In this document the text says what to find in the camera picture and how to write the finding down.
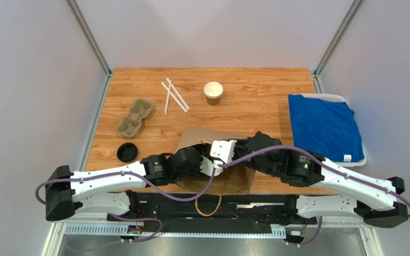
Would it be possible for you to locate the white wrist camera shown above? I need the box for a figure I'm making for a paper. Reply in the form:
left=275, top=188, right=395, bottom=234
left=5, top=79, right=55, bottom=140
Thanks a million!
left=209, top=140, right=237, bottom=164
left=200, top=156, right=224, bottom=177

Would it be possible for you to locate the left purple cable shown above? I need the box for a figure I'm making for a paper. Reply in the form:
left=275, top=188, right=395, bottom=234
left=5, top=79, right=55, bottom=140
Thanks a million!
left=35, top=161, right=224, bottom=244

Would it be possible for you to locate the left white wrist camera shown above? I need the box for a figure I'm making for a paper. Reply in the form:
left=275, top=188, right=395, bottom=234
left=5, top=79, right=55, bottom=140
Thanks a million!
left=200, top=156, right=224, bottom=177

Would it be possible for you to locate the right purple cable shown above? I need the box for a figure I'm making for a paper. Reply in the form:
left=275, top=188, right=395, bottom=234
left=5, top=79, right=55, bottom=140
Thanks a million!
left=217, top=145, right=410, bottom=247

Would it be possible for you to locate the far kraft paper cup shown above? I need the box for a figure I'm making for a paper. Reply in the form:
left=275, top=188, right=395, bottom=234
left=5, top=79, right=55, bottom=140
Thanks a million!
left=204, top=82, right=224, bottom=107

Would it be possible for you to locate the white plastic basket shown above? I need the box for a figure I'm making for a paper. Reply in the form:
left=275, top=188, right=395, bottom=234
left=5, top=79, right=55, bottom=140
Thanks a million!
left=301, top=93, right=368, bottom=168

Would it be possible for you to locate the blue cloth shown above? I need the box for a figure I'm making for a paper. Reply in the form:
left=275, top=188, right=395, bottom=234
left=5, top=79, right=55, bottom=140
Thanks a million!
left=288, top=93, right=367, bottom=167

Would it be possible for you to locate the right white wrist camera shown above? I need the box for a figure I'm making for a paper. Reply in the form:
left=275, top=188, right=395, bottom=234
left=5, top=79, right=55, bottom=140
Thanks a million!
left=209, top=140, right=237, bottom=164

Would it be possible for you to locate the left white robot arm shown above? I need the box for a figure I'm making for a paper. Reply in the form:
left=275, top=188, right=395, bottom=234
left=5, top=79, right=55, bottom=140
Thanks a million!
left=35, top=147, right=221, bottom=221

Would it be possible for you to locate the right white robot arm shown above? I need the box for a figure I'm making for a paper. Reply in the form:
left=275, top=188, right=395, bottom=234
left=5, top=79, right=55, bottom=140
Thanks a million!
left=232, top=132, right=410, bottom=228

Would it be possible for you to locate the aluminium rail frame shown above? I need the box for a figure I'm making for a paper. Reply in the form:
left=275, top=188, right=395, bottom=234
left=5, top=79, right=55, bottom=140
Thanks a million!
left=41, top=198, right=383, bottom=256

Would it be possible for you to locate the purple cable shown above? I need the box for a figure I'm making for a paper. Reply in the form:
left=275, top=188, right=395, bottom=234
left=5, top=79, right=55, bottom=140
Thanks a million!
left=35, top=161, right=224, bottom=244
left=217, top=145, right=410, bottom=247

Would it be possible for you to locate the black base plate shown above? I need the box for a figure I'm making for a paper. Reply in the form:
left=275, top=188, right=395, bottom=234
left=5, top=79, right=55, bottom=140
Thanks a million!
left=102, top=191, right=318, bottom=235

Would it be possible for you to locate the brown paper bag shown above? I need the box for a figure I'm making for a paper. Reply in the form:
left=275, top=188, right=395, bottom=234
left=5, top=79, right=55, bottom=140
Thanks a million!
left=176, top=127, right=255, bottom=196

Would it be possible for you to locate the white straw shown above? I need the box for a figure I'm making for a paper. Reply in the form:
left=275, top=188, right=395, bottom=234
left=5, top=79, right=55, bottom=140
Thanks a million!
left=161, top=82, right=189, bottom=113
left=161, top=78, right=190, bottom=115

